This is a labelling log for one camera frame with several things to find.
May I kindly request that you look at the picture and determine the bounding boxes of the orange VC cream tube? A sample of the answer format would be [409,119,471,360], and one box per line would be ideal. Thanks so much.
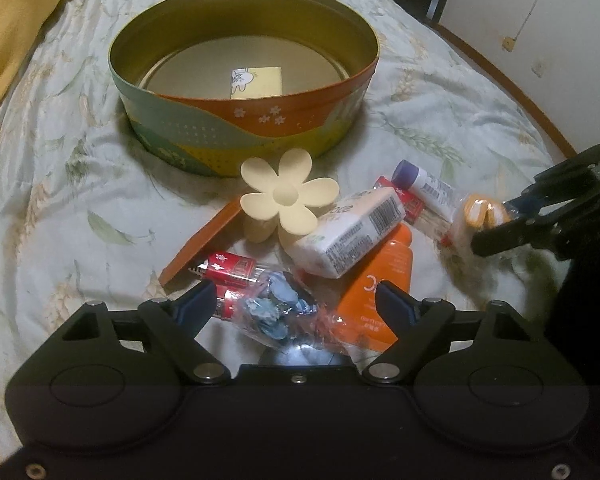
[332,222,413,352]

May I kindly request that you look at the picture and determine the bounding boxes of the clear bag orange snack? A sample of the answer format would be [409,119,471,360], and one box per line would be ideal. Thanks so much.
[449,193,512,259]

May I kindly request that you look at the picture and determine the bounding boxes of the orange stick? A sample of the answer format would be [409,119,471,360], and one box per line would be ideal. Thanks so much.
[158,197,242,287]

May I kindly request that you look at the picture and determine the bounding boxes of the white tube purple cap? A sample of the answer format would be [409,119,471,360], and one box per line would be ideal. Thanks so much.
[391,159,463,223]

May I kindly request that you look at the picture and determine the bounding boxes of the clear bag blue items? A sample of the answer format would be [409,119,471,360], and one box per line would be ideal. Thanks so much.
[218,268,347,354]

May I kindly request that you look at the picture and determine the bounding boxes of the white tissue pack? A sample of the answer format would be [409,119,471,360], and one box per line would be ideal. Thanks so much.
[285,188,405,278]

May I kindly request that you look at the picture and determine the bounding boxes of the cream flower hair clip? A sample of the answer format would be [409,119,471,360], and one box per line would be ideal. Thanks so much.
[239,148,340,243]

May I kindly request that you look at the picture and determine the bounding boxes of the yellow sticky note pad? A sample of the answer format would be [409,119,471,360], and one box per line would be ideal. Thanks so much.
[230,67,283,100]

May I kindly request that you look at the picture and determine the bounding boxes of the dark round case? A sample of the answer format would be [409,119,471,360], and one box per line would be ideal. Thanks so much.
[258,342,353,366]

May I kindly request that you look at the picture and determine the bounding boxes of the round decorated tin box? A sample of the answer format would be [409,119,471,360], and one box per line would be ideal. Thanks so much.
[109,0,379,177]

